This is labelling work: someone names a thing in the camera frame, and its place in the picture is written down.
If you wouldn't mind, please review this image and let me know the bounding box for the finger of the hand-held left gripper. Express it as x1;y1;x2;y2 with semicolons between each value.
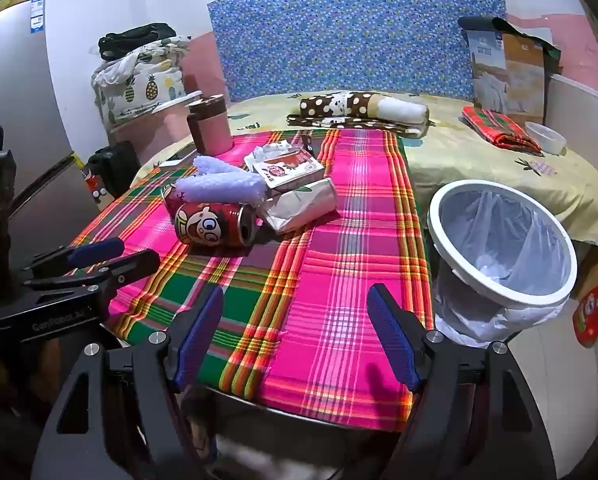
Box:
22;237;126;281
0;249;161;313

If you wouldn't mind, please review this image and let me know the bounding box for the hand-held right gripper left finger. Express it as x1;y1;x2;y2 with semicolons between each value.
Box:
38;285;226;480

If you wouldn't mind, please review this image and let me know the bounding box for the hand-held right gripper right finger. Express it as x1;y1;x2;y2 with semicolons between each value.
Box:
366;282;560;480

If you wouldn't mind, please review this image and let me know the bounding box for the red cartoon drink can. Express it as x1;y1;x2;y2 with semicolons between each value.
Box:
162;185;196;217
174;200;258;249

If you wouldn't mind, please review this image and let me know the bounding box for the lavender fluffy cloth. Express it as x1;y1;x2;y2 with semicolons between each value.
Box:
175;155;267;206

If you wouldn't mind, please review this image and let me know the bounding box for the white round trash can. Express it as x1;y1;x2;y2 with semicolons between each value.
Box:
426;179;578;348

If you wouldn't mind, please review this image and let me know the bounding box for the clear plastic bin liner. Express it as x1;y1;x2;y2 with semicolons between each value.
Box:
431;187;572;348

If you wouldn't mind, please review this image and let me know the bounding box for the red and white carton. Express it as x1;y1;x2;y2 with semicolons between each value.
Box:
243;151;326;195

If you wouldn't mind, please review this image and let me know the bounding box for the black case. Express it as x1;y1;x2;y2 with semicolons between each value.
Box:
86;141;142;198

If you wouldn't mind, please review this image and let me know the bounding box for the pink plaid tablecloth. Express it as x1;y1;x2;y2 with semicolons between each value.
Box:
72;129;435;433

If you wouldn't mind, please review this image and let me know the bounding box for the pink cup with brown lid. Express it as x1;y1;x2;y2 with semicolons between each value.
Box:
185;94;234;157

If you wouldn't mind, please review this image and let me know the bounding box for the grey refrigerator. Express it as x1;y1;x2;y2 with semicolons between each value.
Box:
0;0;100;241

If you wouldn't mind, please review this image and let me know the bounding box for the pineapple print bag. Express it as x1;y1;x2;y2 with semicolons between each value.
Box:
92;35;192;126

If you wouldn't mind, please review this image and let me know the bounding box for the yellow pineapple print bedsheet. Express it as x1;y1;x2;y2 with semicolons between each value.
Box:
129;91;598;251

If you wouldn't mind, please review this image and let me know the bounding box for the red detergent bottle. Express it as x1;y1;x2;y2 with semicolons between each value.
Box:
573;274;598;348

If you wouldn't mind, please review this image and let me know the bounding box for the black bag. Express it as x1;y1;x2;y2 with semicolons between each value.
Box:
98;23;177;61

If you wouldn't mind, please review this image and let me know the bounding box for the brown polka dot blanket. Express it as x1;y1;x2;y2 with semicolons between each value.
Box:
286;90;430;138

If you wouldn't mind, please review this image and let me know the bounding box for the folded red plaid cloth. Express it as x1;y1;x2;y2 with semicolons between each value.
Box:
461;106;544;155

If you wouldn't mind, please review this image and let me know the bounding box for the white plastic bowl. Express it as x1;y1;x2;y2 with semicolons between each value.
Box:
525;121;566;155

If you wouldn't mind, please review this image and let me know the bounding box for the white panel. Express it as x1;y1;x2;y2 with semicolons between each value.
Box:
544;74;598;181

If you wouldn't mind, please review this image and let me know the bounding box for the cardboard box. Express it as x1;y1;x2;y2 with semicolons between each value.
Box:
458;16;562;126

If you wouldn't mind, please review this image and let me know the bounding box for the blue floral headboard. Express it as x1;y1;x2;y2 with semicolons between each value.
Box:
207;0;507;103

